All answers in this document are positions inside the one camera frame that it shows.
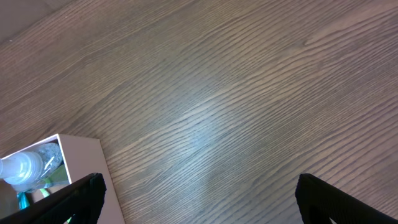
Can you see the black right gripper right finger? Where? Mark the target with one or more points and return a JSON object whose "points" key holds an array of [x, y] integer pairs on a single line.
{"points": [[322, 203]]}

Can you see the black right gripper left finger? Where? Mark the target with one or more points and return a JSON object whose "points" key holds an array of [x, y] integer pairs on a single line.
{"points": [[78, 203]]}

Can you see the green white toothbrush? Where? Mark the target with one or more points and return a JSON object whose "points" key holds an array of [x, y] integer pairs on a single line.
{"points": [[26, 199]]}

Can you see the clear soap pump bottle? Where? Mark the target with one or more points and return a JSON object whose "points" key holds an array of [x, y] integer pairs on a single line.
{"points": [[40, 167]]}

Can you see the white cardboard box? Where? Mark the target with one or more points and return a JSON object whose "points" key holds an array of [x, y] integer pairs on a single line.
{"points": [[83, 156]]}

